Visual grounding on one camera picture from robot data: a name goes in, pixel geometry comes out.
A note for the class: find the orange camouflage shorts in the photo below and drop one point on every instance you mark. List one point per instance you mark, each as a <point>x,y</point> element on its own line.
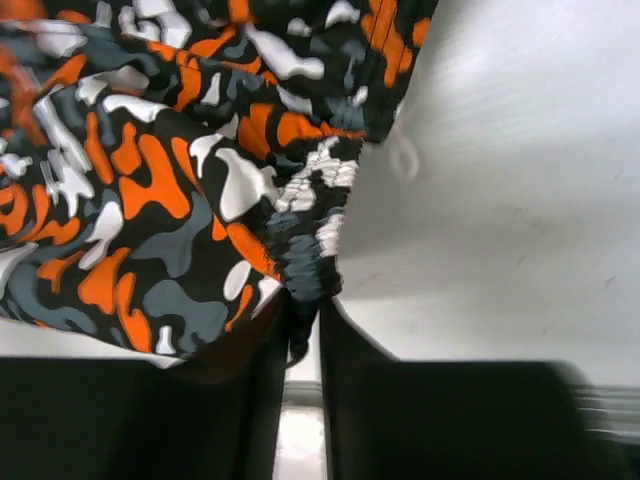
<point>167,165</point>

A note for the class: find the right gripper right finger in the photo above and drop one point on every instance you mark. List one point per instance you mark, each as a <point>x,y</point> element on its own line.
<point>387,418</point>

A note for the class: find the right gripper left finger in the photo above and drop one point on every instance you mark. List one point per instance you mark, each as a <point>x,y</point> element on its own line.
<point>127,419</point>

